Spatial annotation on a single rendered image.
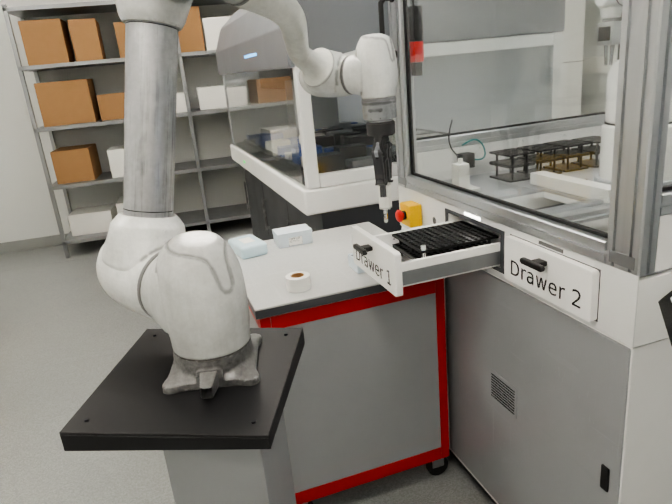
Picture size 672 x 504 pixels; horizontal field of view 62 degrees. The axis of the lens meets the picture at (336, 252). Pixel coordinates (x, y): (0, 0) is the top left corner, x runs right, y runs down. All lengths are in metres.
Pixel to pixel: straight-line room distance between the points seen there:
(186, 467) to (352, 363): 0.65
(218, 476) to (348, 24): 1.61
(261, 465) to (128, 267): 0.47
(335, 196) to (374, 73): 0.87
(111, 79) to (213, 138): 1.00
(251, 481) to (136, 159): 0.67
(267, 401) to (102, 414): 0.30
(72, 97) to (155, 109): 3.97
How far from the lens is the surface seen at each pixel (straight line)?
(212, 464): 1.20
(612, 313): 1.22
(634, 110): 1.11
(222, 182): 5.59
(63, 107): 5.16
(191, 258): 1.04
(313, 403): 1.70
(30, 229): 5.86
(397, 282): 1.34
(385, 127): 1.49
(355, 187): 2.26
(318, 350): 1.63
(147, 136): 1.19
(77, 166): 5.20
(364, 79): 1.47
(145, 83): 1.20
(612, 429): 1.33
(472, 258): 1.44
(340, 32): 2.21
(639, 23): 1.10
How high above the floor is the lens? 1.36
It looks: 18 degrees down
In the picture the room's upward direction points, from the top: 5 degrees counter-clockwise
